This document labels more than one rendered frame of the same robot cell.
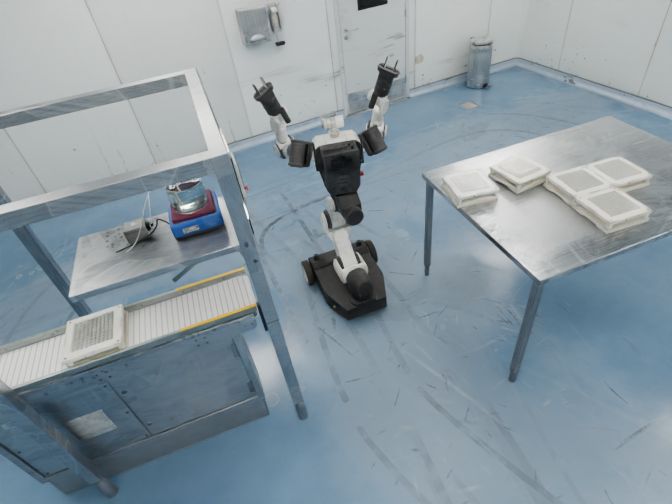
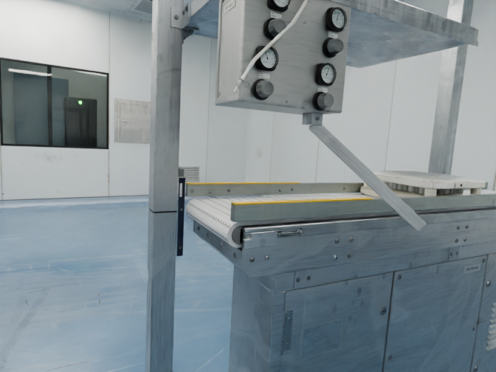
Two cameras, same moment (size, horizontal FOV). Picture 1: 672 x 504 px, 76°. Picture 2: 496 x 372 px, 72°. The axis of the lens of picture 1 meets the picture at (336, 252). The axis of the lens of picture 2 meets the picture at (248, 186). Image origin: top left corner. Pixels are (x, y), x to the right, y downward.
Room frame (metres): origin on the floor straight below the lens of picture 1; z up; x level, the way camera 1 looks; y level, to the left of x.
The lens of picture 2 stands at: (2.21, 0.35, 1.09)
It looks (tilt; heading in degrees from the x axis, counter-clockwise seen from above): 7 degrees down; 167
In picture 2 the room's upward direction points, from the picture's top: 3 degrees clockwise
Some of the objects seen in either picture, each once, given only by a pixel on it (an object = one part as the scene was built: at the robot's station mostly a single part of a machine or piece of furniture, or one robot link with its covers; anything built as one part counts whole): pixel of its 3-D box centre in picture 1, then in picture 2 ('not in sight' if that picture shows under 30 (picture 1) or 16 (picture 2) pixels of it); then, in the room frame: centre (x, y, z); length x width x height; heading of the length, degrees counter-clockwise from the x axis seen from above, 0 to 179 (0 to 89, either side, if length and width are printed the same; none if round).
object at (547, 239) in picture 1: (581, 182); not in sight; (2.04, -1.49, 0.88); 1.50 x 1.10 x 0.04; 105
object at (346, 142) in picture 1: (338, 162); not in sight; (2.21, -0.09, 1.16); 0.34 x 0.30 x 0.36; 94
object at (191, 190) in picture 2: (106, 358); (376, 187); (1.19, 1.03, 0.96); 1.32 x 0.02 x 0.03; 105
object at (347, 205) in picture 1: (346, 202); not in sight; (2.18, -0.11, 0.89); 0.28 x 0.13 x 0.18; 15
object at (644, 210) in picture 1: (612, 205); not in sight; (1.70, -1.45, 0.96); 0.25 x 0.24 x 0.02; 11
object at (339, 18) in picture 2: not in sight; (336, 19); (1.62, 0.63, 1.31); 0.04 x 0.01 x 0.04; 105
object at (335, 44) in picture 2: not in sight; (334, 43); (1.62, 0.63, 1.27); 0.03 x 0.02 x 0.04; 105
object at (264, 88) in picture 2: not in sight; (264, 85); (1.66, 0.50, 1.18); 0.03 x 0.02 x 0.04; 105
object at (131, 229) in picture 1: (139, 229); not in sight; (1.45, 0.77, 1.41); 0.12 x 0.07 x 0.06; 105
